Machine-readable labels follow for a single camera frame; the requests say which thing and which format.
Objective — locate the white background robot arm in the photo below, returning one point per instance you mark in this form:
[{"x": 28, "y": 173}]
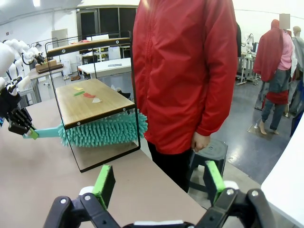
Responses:
[
  {"x": 249, "y": 40},
  {"x": 14, "y": 47},
  {"x": 33, "y": 53}
]

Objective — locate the white height-adjustable table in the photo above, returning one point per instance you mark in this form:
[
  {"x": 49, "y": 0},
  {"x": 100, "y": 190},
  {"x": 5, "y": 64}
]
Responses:
[{"x": 289, "y": 185}]

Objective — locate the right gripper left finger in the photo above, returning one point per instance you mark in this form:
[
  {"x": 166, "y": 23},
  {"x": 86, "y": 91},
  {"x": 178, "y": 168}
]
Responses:
[{"x": 108, "y": 187}]

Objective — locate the person in red jacket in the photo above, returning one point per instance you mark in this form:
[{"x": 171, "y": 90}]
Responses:
[{"x": 178, "y": 71}]

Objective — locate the black frame wooden shelf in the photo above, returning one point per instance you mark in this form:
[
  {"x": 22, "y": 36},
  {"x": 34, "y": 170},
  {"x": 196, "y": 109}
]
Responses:
[{"x": 90, "y": 104}]

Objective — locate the curled red paper scrap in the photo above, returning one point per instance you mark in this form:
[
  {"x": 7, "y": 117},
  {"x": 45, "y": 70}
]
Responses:
[{"x": 84, "y": 41}]

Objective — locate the white paper scrap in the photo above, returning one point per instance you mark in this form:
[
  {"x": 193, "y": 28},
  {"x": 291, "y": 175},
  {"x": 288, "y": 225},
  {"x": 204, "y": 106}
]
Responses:
[{"x": 97, "y": 100}]

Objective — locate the white table grey legs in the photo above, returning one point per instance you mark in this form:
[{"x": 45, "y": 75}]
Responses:
[{"x": 104, "y": 66}]

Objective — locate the teal microfiber duster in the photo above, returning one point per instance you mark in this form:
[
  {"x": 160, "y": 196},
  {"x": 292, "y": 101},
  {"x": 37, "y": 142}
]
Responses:
[{"x": 102, "y": 133}]

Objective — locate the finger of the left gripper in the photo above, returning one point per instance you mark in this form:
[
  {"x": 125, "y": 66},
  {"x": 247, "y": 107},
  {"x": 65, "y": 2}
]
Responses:
[{"x": 34, "y": 135}]

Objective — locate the person's left hand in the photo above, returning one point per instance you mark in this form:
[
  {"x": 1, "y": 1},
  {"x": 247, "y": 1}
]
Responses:
[{"x": 200, "y": 142}]

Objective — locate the white storage box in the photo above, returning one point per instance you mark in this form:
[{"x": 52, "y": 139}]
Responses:
[{"x": 114, "y": 52}]

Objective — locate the green paper scrap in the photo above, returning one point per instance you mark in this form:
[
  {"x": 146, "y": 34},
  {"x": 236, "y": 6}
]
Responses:
[{"x": 79, "y": 93}]

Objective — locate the dark grey plastic stool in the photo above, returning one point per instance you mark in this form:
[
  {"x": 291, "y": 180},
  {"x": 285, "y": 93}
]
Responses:
[{"x": 211, "y": 152}]

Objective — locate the grey floor mat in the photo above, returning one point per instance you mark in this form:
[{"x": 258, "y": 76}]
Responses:
[{"x": 254, "y": 130}]

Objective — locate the yellow paper scrap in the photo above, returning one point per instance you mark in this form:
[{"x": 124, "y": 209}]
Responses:
[{"x": 78, "y": 88}]

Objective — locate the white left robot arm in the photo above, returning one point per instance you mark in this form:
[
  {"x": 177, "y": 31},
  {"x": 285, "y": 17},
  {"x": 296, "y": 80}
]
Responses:
[{"x": 4, "y": 57}]

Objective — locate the dark glass door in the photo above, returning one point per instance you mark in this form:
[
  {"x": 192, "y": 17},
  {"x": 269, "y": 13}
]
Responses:
[{"x": 107, "y": 21}]

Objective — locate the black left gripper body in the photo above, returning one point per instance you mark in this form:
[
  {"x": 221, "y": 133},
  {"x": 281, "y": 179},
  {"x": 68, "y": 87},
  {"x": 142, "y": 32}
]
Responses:
[{"x": 20, "y": 121}]

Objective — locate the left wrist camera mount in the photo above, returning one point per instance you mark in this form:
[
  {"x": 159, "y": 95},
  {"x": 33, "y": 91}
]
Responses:
[{"x": 9, "y": 99}]

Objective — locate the wooden box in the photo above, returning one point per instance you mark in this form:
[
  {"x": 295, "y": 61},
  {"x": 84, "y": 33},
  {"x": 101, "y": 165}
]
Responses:
[{"x": 48, "y": 65}]

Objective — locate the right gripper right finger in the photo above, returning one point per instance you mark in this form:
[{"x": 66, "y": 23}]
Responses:
[{"x": 210, "y": 183}]

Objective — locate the person's left forearm red sleeve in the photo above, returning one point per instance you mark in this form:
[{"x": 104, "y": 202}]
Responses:
[{"x": 218, "y": 111}]

